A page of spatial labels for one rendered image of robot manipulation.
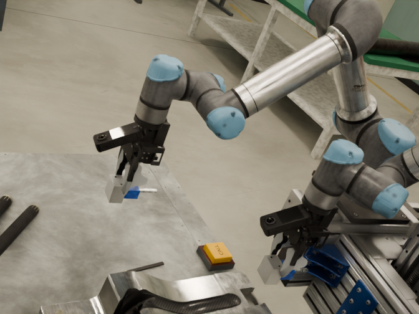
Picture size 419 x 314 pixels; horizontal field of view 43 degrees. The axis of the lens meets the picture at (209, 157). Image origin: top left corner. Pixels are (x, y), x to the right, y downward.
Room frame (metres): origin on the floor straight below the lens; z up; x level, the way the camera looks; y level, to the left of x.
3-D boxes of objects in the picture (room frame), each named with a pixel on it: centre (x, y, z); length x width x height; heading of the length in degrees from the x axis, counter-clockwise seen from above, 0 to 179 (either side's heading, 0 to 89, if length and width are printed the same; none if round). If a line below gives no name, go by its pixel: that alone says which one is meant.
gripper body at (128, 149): (1.15, 0.16, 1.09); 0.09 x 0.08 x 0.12; 124
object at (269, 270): (1.09, -0.29, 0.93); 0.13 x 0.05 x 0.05; 121
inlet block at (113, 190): (1.16, 0.15, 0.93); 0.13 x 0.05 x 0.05; 124
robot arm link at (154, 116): (1.15, 0.17, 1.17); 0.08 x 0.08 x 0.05
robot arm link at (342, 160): (1.08, -0.27, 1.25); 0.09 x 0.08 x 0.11; 66
